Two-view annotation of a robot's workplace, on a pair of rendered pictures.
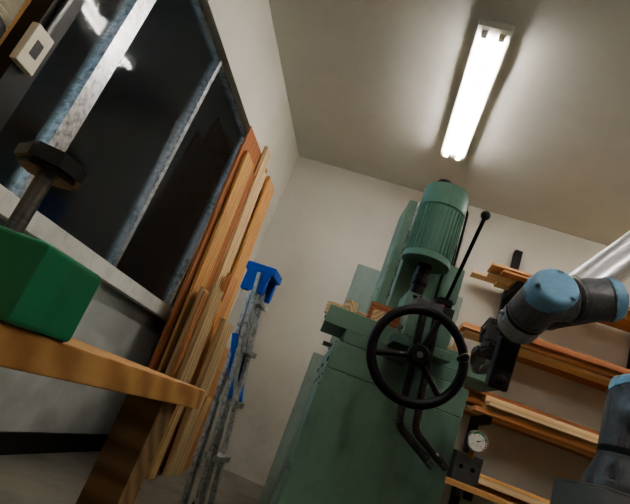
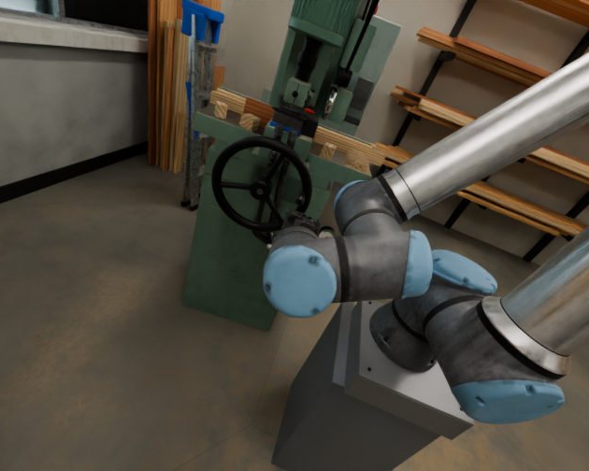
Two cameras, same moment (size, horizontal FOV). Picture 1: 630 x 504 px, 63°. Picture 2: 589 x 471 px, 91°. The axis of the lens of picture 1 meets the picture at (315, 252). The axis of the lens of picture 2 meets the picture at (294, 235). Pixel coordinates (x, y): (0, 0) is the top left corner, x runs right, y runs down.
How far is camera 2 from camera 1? 0.99 m
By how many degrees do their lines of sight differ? 51
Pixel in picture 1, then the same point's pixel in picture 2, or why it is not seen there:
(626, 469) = (398, 339)
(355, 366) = (228, 172)
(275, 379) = (269, 79)
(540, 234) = not seen: outside the picture
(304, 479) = (203, 248)
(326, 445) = (214, 228)
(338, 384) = not seen: hidden behind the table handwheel
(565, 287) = (311, 292)
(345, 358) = not seen: hidden behind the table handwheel
